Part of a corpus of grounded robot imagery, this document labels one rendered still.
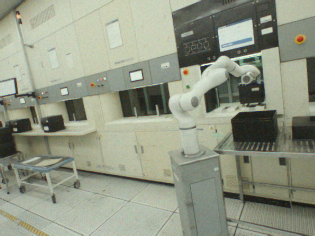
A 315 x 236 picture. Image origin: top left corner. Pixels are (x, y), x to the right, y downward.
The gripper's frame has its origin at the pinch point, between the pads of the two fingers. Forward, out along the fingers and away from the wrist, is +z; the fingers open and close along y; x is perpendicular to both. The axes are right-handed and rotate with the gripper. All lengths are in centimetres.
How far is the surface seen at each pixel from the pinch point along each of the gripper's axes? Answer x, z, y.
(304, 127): -34, -72, 36
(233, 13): 56, -31, -5
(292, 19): 39, -31, 36
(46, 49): 94, -20, -293
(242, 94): -14.8, -10.1, -8.0
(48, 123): -24, -47, -292
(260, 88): -11.3, -10.8, 8.4
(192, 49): 37, -29, -46
